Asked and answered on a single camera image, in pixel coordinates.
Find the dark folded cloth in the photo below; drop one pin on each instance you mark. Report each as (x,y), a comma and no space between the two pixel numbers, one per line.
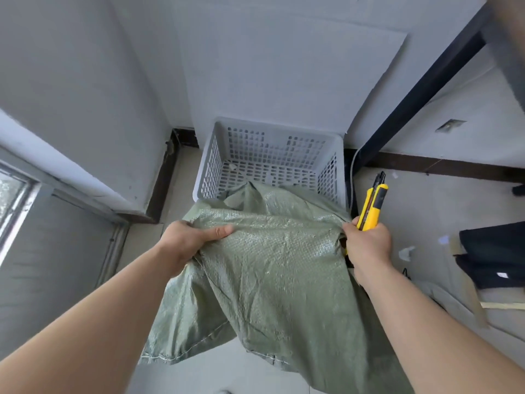
(492,256)

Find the white paper scrap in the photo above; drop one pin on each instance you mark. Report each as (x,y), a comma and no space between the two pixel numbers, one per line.
(407,254)

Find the person's right forearm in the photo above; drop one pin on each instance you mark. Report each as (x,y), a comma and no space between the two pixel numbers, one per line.
(434,336)

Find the person's right thumb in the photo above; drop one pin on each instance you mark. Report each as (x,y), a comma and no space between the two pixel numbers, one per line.
(348,233)

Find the yellow black utility knife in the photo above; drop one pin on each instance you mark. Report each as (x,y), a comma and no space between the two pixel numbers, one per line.
(371,207)

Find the person's left thumb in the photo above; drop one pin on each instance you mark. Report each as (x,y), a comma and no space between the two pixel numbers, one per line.
(217,233)

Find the white wall socket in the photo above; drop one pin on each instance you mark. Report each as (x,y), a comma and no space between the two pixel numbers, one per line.
(449,125)

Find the wooden stick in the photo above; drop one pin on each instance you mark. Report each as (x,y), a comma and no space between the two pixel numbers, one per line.
(502,305)

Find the black metal table leg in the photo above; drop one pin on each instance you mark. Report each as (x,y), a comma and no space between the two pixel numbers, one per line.
(426,84)

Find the person's left hand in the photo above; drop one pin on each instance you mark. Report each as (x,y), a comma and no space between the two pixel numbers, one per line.
(184,242)

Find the grey board panel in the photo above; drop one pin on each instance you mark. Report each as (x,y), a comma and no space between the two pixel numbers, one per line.
(287,65)

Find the green woven plastic sack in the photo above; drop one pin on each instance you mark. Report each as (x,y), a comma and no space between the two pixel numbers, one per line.
(279,283)

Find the person's right hand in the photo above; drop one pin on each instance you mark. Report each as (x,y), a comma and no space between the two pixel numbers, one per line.
(369,246)

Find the person's left forearm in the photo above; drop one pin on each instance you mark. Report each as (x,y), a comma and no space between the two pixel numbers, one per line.
(78,328)

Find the white perforated plastic basket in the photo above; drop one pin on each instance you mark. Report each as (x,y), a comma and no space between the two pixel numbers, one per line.
(270,159)

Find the window frame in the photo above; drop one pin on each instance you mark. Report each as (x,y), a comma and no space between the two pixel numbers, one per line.
(37,209)

